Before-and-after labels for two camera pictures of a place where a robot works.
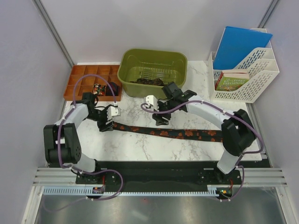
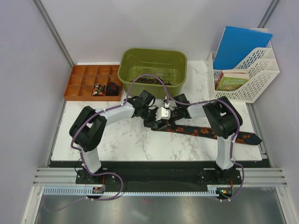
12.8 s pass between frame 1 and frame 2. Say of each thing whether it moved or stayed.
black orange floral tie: moved
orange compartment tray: stayed
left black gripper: moved
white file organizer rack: stayed
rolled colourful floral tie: stayed
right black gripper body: moved
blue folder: stayed
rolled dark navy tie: stayed
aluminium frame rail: stayed
